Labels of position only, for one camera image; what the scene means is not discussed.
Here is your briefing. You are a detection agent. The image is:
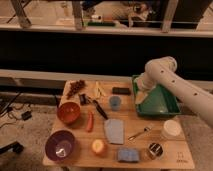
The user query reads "green plastic tray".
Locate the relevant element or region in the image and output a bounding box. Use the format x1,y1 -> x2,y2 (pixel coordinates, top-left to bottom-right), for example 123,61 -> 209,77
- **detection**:
132,75 -> 181,117

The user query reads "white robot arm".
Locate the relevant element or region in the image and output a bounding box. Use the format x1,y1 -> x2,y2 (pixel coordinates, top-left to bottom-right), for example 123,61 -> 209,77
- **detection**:
134,56 -> 213,128

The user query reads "blue sponge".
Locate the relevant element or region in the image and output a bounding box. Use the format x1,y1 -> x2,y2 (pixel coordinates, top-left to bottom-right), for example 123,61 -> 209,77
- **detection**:
117,148 -> 140,163

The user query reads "black handled knife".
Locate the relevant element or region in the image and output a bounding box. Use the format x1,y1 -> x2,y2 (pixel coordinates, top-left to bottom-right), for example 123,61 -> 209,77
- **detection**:
87,96 -> 108,120

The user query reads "bunch of dark grapes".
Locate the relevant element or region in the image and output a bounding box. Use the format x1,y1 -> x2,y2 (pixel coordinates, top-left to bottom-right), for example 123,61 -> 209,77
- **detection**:
67,80 -> 86,98

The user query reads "peach apple fruit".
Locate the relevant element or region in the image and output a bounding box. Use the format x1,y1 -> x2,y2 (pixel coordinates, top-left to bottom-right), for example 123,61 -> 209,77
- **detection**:
91,139 -> 107,156

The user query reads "grey folded cloth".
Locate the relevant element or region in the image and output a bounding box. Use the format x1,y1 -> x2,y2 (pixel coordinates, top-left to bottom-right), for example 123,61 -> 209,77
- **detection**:
104,119 -> 124,145

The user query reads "black binder clip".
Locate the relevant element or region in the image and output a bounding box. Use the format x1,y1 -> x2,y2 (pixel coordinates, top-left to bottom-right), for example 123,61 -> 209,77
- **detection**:
79,94 -> 87,105

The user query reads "black power adapter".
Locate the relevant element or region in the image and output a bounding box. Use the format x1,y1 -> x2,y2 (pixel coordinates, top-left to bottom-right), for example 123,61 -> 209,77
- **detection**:
21,111 -> 32,121

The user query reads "shiny metal cup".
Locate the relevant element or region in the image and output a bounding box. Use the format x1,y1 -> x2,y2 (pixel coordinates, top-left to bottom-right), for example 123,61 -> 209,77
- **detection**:
148,143 -> 163,160

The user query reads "black eraser block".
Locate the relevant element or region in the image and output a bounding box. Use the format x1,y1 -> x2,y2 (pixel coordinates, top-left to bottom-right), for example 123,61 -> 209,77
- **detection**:
112,87 -> 131,95

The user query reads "orange carrot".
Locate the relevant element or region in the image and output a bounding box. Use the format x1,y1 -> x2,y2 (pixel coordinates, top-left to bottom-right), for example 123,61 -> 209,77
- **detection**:
86,111 -> 94,132

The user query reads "blue plastic cup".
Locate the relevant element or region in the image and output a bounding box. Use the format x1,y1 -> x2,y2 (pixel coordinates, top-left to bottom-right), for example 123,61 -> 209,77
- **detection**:
109,96 -> 121,111

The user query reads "orange bowl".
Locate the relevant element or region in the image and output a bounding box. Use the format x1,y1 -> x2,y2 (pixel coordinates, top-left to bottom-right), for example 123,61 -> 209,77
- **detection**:
57,102 -> 80,124

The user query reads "purple bowl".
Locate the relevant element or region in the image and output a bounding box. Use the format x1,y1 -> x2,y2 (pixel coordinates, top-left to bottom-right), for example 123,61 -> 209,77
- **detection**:
45,130 -> 76,162

